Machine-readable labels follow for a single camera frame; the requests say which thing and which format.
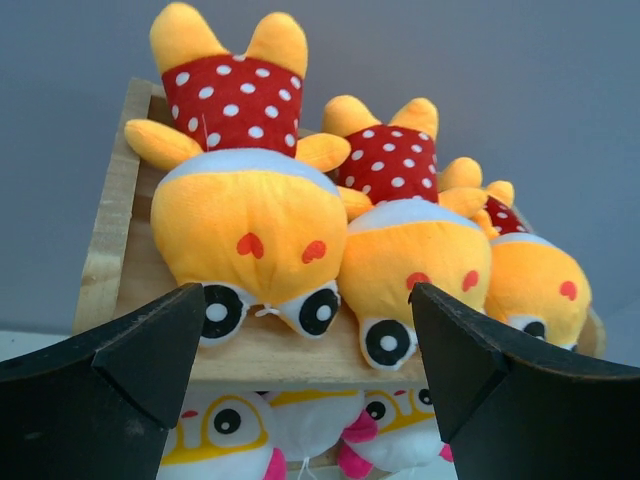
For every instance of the orange plush toy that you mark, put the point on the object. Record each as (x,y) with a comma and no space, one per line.
(403,230)

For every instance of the orange plush toy face down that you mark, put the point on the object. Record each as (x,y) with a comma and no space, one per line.
(247,207)

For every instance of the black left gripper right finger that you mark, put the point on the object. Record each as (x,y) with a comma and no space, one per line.
(511,406)

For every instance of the white pink striped plush toy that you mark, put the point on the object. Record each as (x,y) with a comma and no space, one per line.
(310,422)

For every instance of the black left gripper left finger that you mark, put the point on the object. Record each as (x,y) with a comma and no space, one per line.
(100,404)

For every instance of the orange plush toy polka-dot dress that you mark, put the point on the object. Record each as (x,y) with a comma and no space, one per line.
(535,286)

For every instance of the wooden shelf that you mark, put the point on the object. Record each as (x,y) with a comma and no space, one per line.
(124,271)

